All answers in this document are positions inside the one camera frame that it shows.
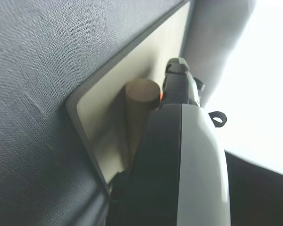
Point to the wooden rolling pin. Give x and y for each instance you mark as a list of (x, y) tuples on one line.
[(141, 91)]

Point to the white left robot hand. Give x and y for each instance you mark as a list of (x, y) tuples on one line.
[(179, 164)]

